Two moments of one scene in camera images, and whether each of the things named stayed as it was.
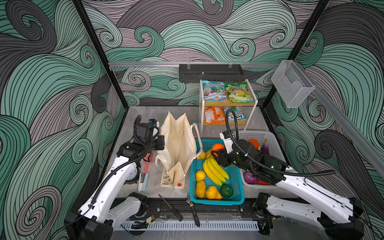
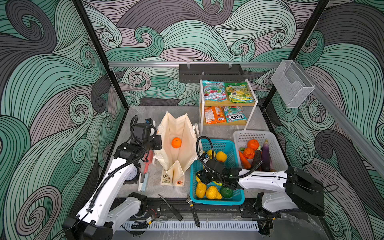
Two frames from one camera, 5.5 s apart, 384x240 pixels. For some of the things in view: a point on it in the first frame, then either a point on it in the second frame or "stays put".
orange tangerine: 217,147 to 176,142
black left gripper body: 155,144 stays put
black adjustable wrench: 194,215 stays put
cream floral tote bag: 182,144 stays put
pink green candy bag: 214,91 stays put
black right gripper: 223,156 to 202,175
